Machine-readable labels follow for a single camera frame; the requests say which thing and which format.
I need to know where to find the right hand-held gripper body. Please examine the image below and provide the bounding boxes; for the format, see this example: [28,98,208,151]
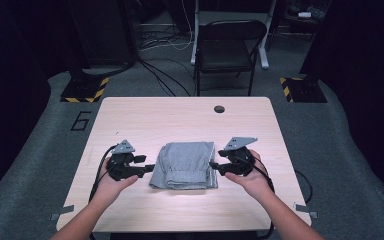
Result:
[223,136,259,177]

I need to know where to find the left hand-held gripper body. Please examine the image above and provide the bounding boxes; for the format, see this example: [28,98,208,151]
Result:
[106,139,138,182]

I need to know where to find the grey shorts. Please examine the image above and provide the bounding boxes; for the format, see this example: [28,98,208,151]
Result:
[148,141,219,191]

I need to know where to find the person's right hand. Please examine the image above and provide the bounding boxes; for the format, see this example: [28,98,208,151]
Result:
[224,149,274,201]

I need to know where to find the person's left hand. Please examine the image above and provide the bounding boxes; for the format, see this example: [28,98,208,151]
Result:
[93,158,139,204]

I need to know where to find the black stand base striped edge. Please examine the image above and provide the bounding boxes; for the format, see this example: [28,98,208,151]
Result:
[279,76,328,104]
[59,76,110,104]

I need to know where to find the black folding chair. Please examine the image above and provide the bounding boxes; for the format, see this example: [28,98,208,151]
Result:
[190,0,278,70]
[193,19,268,98]

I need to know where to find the dark box-shaped cabinet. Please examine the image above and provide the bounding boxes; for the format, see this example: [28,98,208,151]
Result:
[66,0,138,78]

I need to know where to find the black curtain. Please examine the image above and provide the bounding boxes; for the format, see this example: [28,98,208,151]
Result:
[0,0,71,208]
[299,0,384,214]

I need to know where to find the left hand-held gripper black cable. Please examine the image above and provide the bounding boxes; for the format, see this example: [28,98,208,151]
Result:
[88,144,118,203]

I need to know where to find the hand-held gripper black cable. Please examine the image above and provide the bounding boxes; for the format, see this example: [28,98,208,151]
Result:
[239,156,276,239]
[88,144,118,203]

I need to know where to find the right hand-held gripper black cable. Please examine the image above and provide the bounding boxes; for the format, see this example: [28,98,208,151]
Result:
[239,156,276,239]

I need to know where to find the black cable beside table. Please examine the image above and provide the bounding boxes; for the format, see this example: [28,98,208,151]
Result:
[294,169,314,205]

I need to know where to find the grey metal table bracket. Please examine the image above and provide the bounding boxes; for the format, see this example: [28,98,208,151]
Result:
[49,204,75,222]
[293,202,318,219]

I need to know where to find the black floor cables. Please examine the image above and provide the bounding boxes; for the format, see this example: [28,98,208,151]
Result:
[136,29,194,98]

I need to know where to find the white floor cable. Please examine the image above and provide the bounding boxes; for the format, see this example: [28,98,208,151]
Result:
[139,0,195,52]

